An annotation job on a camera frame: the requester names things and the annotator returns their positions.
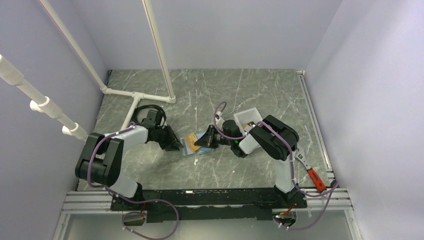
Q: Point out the aluminium rail right side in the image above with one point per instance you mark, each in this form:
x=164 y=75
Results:
x=336 y=203

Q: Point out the red handled adjustable wrench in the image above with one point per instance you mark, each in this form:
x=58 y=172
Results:
x=317 y=181

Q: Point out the gold credit card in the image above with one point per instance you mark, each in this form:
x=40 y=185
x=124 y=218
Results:
x=190 y=140

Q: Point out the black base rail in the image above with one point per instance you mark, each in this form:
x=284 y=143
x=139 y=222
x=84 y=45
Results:
x=212 y=204

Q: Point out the clear plastic bin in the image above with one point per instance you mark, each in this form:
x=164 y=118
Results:
x=247 y=116

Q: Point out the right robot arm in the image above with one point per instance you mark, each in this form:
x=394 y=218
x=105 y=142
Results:
x=277 y=139

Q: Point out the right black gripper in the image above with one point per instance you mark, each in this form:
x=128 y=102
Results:
x=207 y=139

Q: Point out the stack of credit cards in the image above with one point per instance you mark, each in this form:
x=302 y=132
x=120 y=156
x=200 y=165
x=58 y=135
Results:
x=248 y=126

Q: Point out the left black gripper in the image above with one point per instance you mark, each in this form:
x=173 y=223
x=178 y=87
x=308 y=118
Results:
x=172 y=143

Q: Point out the green card holder wallet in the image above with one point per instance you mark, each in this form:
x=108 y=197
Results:
x=189 y=149

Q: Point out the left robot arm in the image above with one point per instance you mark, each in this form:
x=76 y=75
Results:
x=100 y=162

